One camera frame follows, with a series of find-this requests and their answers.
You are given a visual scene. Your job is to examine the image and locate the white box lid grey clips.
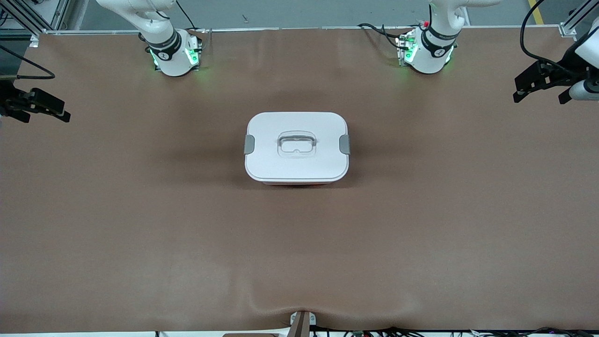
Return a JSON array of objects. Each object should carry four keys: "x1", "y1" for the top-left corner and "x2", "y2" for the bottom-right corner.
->
[{"x1": 243, "y1": 112, "x2": 351, "y2": 183}]

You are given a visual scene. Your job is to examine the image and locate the pink translucent plastic box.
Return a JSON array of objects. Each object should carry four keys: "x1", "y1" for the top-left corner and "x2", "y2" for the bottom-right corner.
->
[{"x1": 262, "y1": 180, "x2": 333, "y2": 187}]

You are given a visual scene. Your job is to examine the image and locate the brown table mat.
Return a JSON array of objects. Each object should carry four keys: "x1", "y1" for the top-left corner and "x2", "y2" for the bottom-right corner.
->
[{"x1": 0, "y1": 27, "x2": 599, "y2": 334}]

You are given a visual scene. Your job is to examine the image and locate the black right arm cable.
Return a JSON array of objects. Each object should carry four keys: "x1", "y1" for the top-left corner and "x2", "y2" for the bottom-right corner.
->
[{"x1": 0, "y1": 44, "x2": 56, "y2": 79}]

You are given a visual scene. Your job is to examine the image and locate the aluminium frame post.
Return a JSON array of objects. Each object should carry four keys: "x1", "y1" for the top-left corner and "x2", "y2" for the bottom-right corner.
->
[{"x1": 559, "y1": 0, "x2": 599, "y2": 37}]

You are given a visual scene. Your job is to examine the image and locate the aluminium frame struts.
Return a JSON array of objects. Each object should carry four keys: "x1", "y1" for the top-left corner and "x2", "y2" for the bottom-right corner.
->
[{"x1": 0, "y1": 0, "x2": 71, "y2": 47}]

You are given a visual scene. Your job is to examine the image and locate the black left base cable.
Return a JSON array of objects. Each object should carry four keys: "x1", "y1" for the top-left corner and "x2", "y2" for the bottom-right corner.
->
[{"x1": 358, "y1": 23, "x2": 412, "y2": 47}]

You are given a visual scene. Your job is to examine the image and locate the black base cable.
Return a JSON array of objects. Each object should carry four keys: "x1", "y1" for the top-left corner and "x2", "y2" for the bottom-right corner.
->
[
  {"x1": 358, "y1": 23, "x2": 412, "y2": 47},
  {"x1": 175, "y1": 0, "x2": 199, "y2": 31}
]

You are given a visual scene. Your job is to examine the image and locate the black right base cable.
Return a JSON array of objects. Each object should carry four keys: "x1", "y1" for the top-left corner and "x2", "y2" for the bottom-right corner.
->
[{"x1": 175, "y1": 0, "x2": 199, "y2": 31}]

